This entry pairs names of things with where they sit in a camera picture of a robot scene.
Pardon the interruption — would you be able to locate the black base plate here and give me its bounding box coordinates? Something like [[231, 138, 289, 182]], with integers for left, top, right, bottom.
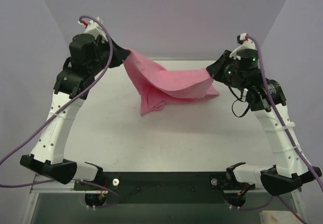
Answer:
[[74, 171, 255, 204]]

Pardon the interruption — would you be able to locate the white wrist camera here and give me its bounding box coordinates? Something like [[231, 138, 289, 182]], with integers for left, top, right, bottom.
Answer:
[[78, 20, 108, 42], [229, 33, 256, 59]]

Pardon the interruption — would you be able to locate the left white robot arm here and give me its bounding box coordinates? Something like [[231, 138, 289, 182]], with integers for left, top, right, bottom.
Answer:
[[20, 33, 130, 190]]

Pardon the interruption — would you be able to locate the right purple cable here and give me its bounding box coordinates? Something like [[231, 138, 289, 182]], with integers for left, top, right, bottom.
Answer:
[[224, 33, 323, 224]]

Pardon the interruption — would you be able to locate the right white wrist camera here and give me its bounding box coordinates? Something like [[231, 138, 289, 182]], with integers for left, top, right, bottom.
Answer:
[[229, 33, 256, 59]]

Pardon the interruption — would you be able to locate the purple cable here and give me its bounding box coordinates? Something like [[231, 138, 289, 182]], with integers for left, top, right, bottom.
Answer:
[[224, 33, 323, 224], [0, 16, 124, 208]]

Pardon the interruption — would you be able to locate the pink t-shirt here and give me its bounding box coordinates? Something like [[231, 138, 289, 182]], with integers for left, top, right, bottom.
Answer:
[[123, 50, 220, 116]]

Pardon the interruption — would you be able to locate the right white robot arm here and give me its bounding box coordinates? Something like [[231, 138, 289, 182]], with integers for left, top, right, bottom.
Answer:
[[206, 49, 322, 196]]

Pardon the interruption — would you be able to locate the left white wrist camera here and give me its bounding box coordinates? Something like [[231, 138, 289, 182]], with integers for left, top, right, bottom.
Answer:
[[78, 20, 108, 42]]

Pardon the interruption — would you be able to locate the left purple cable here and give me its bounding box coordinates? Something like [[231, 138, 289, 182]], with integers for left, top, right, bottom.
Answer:
[[0, 16, 124, 208]]

